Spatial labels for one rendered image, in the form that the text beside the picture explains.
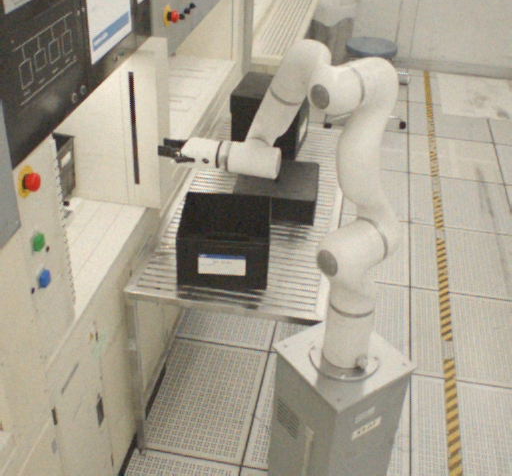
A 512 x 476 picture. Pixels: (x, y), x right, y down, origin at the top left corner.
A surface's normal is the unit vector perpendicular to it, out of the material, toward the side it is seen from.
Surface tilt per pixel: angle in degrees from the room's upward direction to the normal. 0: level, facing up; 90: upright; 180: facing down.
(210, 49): 90
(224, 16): 90
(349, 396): 0
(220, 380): 0
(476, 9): 90
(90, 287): 0
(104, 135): 90
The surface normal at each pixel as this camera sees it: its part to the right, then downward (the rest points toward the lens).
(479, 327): 0.04, -0.84
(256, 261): -0.04, 0.54
